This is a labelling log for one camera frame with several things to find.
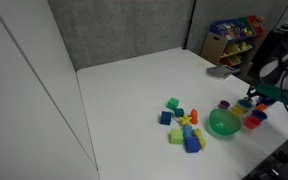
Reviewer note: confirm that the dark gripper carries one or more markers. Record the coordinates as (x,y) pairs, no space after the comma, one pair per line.
(270,91)

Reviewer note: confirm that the light blue plastic cup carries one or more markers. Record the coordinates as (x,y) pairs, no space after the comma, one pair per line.
(244,104)

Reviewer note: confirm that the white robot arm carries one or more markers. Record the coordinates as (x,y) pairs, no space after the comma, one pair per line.
(279,65)

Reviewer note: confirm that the large green plastic bowl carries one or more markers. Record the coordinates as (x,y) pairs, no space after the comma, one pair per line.
(224,122)

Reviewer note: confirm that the small green plastic cup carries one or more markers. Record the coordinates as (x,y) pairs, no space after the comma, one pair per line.
(248,98)

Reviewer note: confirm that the orange plastic cup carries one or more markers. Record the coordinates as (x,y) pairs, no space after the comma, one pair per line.
(261,107)

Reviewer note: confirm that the large yellow plastic cup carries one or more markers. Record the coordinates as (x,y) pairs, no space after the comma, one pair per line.
(242,109)

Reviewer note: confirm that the dark blue plastic cup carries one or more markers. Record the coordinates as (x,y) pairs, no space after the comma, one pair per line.
(259,115)

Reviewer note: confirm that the small yellow plastic cup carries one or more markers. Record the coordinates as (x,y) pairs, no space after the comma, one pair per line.
(236,111)

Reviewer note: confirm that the red plastic cup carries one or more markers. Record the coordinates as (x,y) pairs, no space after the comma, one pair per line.
(252,122)

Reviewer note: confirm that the purple plastic cup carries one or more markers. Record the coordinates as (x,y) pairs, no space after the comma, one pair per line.
(223,104)

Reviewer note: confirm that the wooden toy storage shelf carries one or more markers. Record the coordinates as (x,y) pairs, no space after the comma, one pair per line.
(234,40)

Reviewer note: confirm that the orange rubber toy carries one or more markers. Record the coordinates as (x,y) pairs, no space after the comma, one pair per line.
(194,116)

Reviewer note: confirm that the yellow rubber animal toy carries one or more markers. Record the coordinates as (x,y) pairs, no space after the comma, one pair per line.
(200,137)

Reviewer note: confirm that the yellow rubber star toy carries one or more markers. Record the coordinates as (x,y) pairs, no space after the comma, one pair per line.
(185,120)

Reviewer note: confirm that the light blue rubber animal toy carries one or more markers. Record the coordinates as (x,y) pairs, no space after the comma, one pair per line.
(187,131)

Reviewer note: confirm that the teal rubber animal toy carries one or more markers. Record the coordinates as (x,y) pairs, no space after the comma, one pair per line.
(179,112)

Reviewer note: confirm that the light green rubber cube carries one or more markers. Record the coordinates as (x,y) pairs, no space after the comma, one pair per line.
(176,136)

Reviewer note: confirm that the dark blue rubber cube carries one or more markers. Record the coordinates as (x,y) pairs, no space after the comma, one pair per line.
(165,118)

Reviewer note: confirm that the black vertical pole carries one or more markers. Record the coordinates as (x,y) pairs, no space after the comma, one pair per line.
(188,25)

